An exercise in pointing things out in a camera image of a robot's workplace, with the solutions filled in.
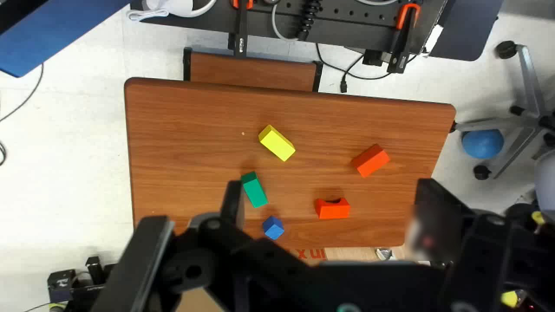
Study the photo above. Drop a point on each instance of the blue cube block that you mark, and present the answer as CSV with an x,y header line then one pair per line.
x,y
273,229

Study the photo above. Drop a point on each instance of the black perforated breadboard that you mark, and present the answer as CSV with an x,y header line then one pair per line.
x,y
347,19

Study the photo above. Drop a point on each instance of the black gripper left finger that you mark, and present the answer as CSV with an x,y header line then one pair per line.
x,y
191,265

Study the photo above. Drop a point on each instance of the black floor device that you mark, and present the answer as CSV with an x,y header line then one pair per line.
x,y
75,279

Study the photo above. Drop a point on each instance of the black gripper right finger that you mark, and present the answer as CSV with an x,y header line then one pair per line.
x,y
439,217

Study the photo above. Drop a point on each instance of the printed cardboard box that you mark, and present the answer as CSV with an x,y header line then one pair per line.
x,y
347,253

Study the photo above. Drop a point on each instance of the blue flat panel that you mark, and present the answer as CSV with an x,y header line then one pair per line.
x,y
52,28

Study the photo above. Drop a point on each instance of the green rectangular block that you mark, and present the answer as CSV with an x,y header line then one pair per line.
x,y
253,191

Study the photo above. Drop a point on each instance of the blue ball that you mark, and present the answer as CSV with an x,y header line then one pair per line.
x,y
481,144

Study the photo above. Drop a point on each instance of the yellow rectangular block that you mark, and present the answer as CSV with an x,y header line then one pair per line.
x,y
276,142

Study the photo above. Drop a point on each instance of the orange arch block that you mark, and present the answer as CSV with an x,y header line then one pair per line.
x,y
331,210

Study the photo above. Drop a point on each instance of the wooden lower shelf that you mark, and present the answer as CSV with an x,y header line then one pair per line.
x,y
248,69

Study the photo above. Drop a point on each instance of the grey office chair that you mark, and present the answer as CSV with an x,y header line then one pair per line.
x,y
529,109

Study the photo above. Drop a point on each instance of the dark blue panel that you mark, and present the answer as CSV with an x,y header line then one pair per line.
x,y
469,26

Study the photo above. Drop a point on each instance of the orange rectangular block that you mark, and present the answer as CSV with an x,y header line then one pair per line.
x,y
371,160

